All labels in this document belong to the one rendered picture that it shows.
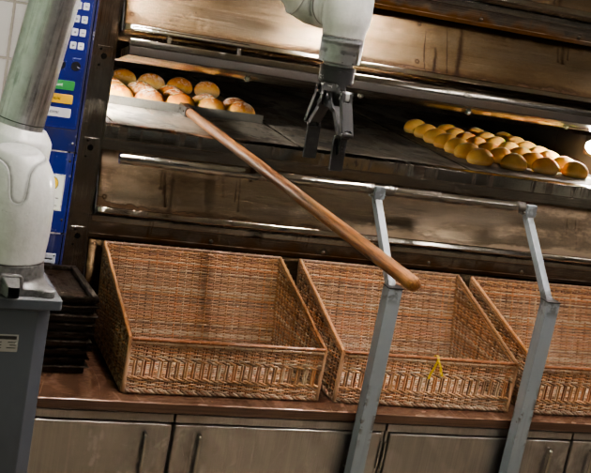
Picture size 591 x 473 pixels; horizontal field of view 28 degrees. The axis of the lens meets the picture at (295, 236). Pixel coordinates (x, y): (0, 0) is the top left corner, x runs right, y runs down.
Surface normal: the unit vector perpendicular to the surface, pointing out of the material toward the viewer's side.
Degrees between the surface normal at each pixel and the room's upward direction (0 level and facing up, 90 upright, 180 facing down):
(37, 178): 71
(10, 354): 90
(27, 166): 60
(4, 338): 90
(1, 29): 90
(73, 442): 90
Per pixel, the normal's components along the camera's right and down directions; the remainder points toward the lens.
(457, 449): 0.31, 0.28
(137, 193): 0.36, -0.07
